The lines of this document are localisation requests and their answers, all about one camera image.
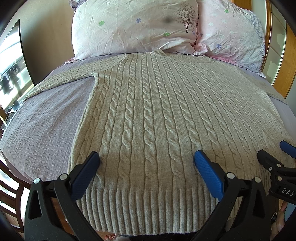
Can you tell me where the right pink floral pillow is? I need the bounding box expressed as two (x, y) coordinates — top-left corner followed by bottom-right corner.
(194, 1), (265, 76)

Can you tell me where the left pink floral pillow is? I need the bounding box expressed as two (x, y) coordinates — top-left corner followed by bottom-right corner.
(72, 1), (198, 60)

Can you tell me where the wooden headboard frame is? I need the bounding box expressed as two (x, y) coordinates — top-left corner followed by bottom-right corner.
(232, 1), (295, 98)

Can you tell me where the brown wooden chair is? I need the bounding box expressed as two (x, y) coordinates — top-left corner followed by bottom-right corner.
(1, 161), (31, 234)

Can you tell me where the pink floral pillow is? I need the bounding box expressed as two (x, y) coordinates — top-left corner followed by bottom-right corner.
(194, 1), (265, 76)
(72, 1), (198, 60)

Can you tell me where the dark framed window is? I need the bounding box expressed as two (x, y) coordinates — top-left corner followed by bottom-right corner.
(1, 20), (35, 113)

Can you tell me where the lilac textured bed sheet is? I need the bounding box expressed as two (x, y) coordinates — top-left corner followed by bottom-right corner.
(1, 55), (295, 180)

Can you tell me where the beige cable knit sweater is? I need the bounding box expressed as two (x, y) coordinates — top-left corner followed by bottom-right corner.
(29, 51), (295, 235)

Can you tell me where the person's hand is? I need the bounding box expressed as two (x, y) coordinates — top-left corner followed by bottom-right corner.
(270, 201), (287, 240)

